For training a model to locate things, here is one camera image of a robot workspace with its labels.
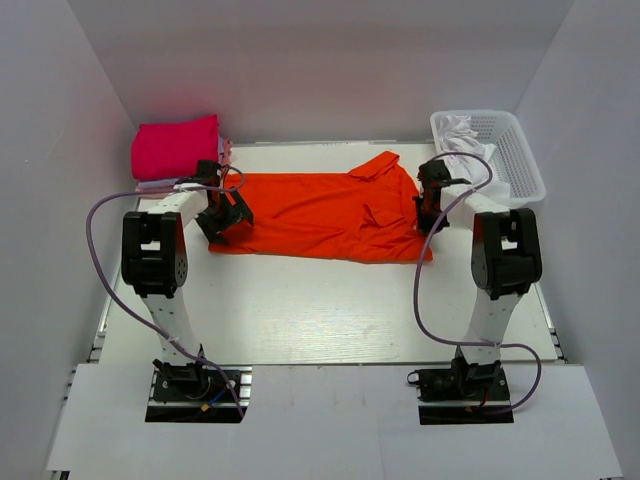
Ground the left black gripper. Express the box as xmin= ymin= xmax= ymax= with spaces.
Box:
xmin=195 ymin=187 xmax=252 ymax=245

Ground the orange t-shirt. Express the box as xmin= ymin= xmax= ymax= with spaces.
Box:
xmin=208 ymin=151 xmax=433 ymax=264

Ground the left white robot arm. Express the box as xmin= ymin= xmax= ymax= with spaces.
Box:
xmin=121 ymin=160 xmax=254 ymax=399

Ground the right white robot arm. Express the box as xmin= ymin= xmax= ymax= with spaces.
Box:
xmin=414 ymin=157 xmax=542 ymax=399

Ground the crumpled white t-shirt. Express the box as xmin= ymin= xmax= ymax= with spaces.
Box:
xmin=435 ymin=114 xmax=497 ymax=186

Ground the folded pink t-shirt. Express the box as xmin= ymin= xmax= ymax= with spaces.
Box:
xmin=136 ymin=136 xmax=233 ymax=198

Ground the folded magenta t-shirt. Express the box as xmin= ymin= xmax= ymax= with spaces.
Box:
xmin=130 ymin=115 xmax=219 ymax=182

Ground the white plastic basket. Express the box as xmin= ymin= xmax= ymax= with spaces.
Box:
xmin=430 ymin=110 xmax=546 ymax=208

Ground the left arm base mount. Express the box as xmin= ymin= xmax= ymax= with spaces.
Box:
xmin=145 ymin=361 xmax=252 ymax=424

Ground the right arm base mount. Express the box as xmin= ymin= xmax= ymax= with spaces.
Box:
xmin=406 ymin=368 xmax=514 ymax=426

